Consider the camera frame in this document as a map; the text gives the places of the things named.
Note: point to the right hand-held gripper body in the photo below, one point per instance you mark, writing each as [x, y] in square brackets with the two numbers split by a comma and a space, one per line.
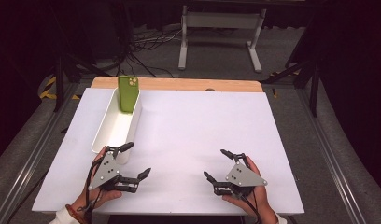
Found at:
[244, 177]

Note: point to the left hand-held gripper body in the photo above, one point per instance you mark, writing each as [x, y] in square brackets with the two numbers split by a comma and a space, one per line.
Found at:
[106, 174]

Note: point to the grey metal stand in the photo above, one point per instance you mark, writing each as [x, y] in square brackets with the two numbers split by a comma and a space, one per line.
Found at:
[222, 20]

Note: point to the person's left hand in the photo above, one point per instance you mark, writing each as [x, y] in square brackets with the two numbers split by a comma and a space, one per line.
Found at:
[100, 197]

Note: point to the green phone case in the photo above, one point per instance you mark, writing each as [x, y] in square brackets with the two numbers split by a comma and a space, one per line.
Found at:
[128, 93]

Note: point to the wooden table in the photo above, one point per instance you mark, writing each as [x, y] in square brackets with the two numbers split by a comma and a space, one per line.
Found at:
[179, 84]

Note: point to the black tripod stand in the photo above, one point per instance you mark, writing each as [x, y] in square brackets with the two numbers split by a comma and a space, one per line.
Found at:
[313, 90]
[59, 81]

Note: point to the aluminium floor rail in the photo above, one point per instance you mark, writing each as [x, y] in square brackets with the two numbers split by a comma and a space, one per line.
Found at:
[33, 155]
[331, 155]

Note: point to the person's right hand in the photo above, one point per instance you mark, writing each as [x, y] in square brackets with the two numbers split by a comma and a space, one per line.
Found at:
[257, 202]

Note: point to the white table mat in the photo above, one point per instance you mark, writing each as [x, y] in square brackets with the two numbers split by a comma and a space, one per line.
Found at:
[210, 124]

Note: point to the white plastic storage bin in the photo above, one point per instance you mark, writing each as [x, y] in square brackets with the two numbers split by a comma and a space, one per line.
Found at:
[117, 127]

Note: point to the dark table grommet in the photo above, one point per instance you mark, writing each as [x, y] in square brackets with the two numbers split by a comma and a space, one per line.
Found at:
[210, 90]

